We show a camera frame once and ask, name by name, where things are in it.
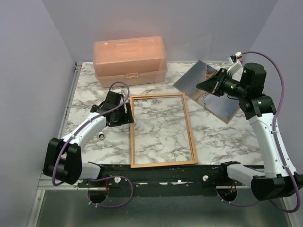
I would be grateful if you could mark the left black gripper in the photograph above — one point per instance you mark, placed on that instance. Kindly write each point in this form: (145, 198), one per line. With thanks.
(128, 117)

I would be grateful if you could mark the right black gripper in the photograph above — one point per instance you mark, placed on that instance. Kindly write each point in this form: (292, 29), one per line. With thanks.
(213, 85)

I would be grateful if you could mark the landscape photo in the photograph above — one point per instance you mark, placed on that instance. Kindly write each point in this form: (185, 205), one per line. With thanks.
(223, 107)

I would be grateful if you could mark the orange wooden picture frame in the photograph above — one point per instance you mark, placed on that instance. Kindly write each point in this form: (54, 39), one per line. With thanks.
(161, 134)

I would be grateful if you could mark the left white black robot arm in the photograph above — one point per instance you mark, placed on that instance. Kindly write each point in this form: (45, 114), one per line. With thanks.
(63, 161)

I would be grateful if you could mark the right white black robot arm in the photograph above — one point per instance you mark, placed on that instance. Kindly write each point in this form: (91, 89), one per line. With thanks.
(280, 178)

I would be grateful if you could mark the silver combination wrench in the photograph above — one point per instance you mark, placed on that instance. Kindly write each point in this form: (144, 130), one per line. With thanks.
(101, 135)

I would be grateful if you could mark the translucent orange plastic toolbox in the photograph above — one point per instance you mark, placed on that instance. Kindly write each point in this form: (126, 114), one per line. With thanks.
(133, 61)

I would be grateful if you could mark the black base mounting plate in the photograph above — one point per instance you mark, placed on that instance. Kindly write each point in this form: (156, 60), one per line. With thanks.
(124, 181)

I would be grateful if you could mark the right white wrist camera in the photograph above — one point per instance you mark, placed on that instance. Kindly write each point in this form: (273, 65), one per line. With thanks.
(235, 63)

